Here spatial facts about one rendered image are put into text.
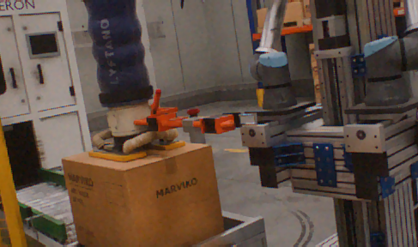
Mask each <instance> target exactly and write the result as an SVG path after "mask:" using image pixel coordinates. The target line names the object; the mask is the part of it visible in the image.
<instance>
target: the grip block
mask: <svg viewBox="0 0 418 247"><path fill-rule="evenodd" d="M174 117H177V113H176V112H174V113H166V114H165V112H163V113H160V114H154V115H151V116H147V117H146V120H147V124H148V126H147V129H148V131H149V132H150V131H155V132H157V131H159V132H163V131H166V130H170V129H169V128H168V127H169V126H161V121H162V120H170V119H171V118H174Z"/></svg>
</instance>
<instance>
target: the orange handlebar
mask: <svg viewBox="0 0 418 247"><path fill-rule="evenodd" d="M177 111H178V108H177V107H158V108H157V111H156V114H160V113H163V112H165V114H166V113H174V112H177ZM187 118H188V117H174V118H171V119H170V120H162V121H161V126H169V127H168V128H169V129H177V128H182V127H183V124H182V121H181V120H184V119H187ZM134 124H135V125H143V126H148V124H147V120H135V121H134ZM193 126H194V127H195V128H201V122H200V121H195V123H193ZM220 126H221V128H222V129H226V128H229V127H232V126H234V121H233V120H227V121H225V122H222V123H220Z"/></svg>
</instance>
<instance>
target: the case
mask: <svg viewBox="0 0 418 247"><path fill-rule="evenodd" d="M91 151H93V150H91ZM91 151H87V152H85V153H79V154H75V155H72V156H68V157H65V158H62V166H63V169H64V176H65V183H66V186H67V190H68V197H69V200H70V206H71V213H72V217H73V221H74V224H75V230H76V236H77V242H78V243H80V244H83V245H85V246H87V247H190V246H192V245H194V244H198V243H200V242H202V241H203V240H206V239H208V238H212V237H214V236H215V235H216V234H220V233H222V232H224V231H225V228H224V224H223V219H222V211H221V203H220V198H219V190H218V185H217V181H216V171H215V163H214V160H213V150H212V146H211V145H210V144H195V143H186V145H185V146H183V147H181V148H174V149H171V150H155V149H149V148H142V150H141V151H142V152H146V154H147V156H145V157H143V158H141V159H138V160H132V161H129V162H119V161H116V160H109V159H101V158H97V157H94V156H88V152H91Z"/></svg>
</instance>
